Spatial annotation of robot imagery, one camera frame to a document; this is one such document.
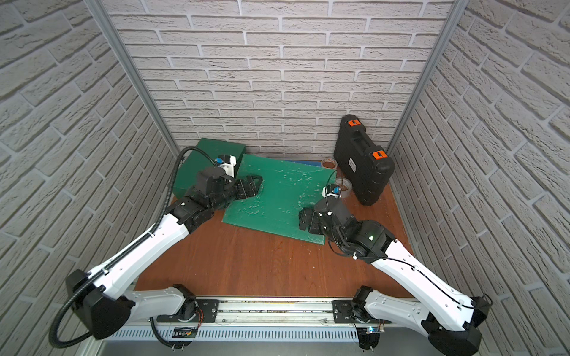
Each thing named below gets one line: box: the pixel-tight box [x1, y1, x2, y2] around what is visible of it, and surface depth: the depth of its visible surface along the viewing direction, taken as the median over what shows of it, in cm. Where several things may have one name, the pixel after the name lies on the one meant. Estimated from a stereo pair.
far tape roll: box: [321, 157, 338, 170], surface depth 120 cm
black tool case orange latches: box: [333, 114, 395, 206], surface depth 94 cm
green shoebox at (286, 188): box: [222, 153, 337, 246], surface depth 71 cm
